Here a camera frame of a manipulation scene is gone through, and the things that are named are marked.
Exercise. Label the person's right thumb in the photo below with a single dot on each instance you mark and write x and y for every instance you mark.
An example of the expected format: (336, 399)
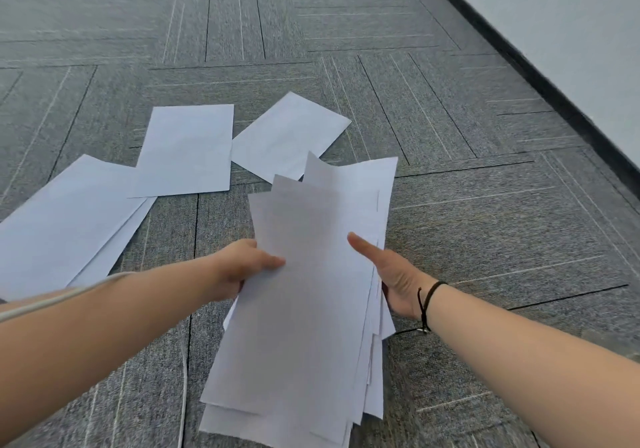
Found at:
(366, 250)

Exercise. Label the person's left hand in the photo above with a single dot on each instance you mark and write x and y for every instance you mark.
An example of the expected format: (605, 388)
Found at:
(235, 265)

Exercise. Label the person's right hand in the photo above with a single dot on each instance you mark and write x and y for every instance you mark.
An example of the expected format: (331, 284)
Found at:
(397, 282)

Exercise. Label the person's left forearm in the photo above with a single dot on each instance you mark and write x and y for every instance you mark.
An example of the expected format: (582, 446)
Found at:
(100, 342)

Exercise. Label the white paper sheet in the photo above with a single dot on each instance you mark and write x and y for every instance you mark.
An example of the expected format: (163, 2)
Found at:
(117, 242)
(185, 152)
(287, 135)
(60, 222)

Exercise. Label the person's right forearm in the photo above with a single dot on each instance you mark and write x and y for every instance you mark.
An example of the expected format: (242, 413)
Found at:
(525, 362)

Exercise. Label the black baseboard strip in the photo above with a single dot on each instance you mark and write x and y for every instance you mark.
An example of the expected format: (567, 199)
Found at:
(525, 66)

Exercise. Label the person's left thumb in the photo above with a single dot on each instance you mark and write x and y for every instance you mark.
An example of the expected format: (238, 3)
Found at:
(266, 261)

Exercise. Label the fanned stack of white papers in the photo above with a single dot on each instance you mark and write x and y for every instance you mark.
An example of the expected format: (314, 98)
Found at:
(305, 302)

